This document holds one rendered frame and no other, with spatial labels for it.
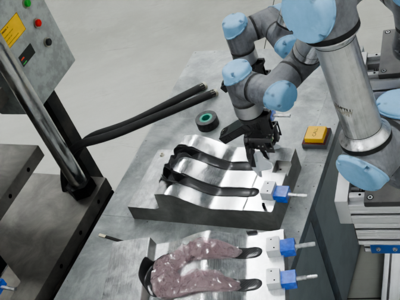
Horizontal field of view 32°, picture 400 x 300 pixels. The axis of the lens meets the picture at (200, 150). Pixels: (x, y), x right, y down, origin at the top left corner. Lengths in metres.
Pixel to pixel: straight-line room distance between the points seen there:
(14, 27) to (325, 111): 1.06
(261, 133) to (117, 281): 0.58
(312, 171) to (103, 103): 2.30
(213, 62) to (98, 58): 2.03
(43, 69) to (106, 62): 2.20
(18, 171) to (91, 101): 2.10
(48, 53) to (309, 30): 1.34
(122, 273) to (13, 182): 0.51
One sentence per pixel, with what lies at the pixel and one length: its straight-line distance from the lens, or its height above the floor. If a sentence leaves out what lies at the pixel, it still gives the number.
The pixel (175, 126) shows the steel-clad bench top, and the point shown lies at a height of 0.80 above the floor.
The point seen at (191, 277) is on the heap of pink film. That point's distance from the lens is 1.94.
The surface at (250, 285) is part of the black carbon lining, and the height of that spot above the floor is 0.85.
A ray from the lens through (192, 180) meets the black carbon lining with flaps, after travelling 2.18.
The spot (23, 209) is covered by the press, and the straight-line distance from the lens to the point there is 2.61.
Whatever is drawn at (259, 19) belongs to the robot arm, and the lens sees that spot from 2.07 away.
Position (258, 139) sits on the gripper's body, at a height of 1.14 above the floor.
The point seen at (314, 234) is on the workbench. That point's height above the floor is 0.58.
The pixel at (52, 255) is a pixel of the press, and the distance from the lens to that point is 2.39.
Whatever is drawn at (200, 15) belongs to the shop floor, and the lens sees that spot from 4.77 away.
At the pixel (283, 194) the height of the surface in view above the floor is 0.90.
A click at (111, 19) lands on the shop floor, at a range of 5.14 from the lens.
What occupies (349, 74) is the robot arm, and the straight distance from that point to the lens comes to 1.47.
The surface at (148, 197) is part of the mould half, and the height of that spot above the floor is 0.86.
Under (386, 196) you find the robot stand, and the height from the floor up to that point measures 1.04.
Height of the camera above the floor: 2.36
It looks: 40 degrees down
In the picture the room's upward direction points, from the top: 23 degrees counter-clockwise
